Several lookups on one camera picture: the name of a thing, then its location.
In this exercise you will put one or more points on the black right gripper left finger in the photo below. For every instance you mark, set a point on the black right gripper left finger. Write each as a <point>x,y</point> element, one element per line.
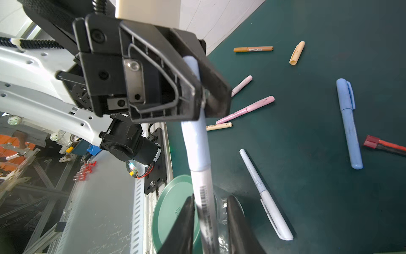
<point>180,238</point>

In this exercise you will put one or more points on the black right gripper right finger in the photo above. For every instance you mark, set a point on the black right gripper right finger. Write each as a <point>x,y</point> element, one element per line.
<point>242,240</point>

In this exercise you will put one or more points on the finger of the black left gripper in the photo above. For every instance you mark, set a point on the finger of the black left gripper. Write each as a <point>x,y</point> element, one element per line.
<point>164,88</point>
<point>218,100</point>

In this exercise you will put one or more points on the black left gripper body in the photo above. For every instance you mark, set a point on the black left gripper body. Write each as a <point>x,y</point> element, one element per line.
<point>97,82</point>

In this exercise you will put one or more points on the white pen light-blue cap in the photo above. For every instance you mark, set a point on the white pen light-blue cap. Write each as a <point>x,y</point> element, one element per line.
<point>197,147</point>

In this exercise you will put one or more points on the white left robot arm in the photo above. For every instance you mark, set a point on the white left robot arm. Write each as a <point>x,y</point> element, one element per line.
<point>30,88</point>

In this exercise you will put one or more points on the pink pen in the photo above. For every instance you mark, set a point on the pink pen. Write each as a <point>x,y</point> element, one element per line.
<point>241,85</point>
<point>261,103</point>

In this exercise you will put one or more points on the pale blue white pen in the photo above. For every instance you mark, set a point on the pale blue white pen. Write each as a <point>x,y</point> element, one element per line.
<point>273,213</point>

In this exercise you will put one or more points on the brown orange marker pen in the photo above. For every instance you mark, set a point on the brown orange marker pen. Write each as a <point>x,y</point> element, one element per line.
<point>253,49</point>

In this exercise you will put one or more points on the green lidded round container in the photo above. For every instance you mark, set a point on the green lidded round container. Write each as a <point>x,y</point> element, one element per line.
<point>169,206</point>

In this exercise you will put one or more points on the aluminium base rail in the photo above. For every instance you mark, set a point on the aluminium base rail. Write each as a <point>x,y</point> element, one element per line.
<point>147,191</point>

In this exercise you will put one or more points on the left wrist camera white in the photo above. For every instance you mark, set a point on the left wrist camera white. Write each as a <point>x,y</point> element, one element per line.
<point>164,13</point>

